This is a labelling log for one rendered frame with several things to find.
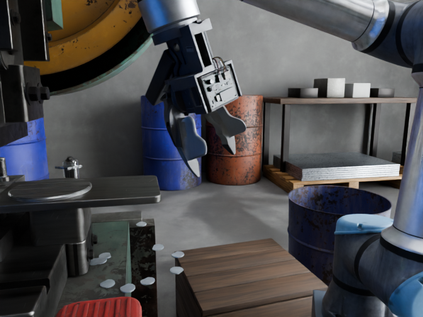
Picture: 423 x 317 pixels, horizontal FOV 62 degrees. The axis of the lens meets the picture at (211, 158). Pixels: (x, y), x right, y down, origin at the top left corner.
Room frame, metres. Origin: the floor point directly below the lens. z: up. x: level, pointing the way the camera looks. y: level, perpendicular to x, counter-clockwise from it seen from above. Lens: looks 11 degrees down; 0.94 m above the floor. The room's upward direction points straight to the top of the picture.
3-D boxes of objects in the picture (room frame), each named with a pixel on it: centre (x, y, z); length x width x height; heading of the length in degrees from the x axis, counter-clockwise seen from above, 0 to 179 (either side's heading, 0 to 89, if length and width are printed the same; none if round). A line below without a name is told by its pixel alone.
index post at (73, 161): (0.73, 0.30, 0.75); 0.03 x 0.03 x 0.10; 12
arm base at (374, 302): (0.70, -0.32, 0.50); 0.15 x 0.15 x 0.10
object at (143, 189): (0.57, 0.21, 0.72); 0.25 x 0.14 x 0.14; 102
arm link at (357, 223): (0.69, -0.32, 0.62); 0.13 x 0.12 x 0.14; 10
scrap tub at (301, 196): (1.46, -0.54, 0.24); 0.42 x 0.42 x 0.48
